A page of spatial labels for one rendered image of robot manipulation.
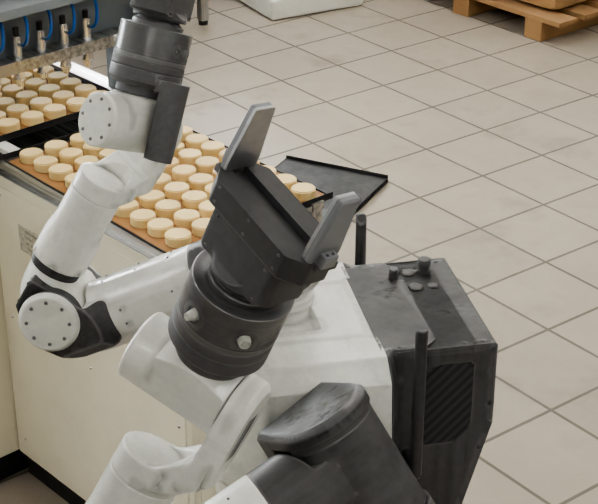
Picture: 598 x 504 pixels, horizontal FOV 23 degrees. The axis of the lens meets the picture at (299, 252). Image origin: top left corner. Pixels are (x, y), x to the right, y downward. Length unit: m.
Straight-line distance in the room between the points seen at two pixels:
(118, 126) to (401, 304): 0.39
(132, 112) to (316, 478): 0.56
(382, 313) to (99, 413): 1.71
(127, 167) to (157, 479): 0.64
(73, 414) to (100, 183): 1.60
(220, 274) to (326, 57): 5.22
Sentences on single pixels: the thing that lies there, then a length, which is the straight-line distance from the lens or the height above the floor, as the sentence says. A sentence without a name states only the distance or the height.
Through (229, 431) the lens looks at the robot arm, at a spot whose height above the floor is 1.46.
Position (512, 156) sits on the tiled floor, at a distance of 5.41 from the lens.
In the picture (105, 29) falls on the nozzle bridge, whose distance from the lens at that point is 3.47.
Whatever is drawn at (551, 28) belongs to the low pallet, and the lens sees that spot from 6.65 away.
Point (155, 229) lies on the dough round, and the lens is 2.77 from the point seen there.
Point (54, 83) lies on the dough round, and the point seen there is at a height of 0.91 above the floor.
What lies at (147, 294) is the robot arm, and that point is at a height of 1.29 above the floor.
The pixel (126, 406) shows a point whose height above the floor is 0.44.
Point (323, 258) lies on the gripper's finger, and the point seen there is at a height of 1.65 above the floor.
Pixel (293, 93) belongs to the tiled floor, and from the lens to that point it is 5.94.
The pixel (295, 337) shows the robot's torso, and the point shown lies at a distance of 1.54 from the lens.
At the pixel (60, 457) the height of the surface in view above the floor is 0.16.
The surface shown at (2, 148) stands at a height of 0.90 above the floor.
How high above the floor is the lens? 2.15
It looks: 27 degrees down
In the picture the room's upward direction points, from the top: straight up
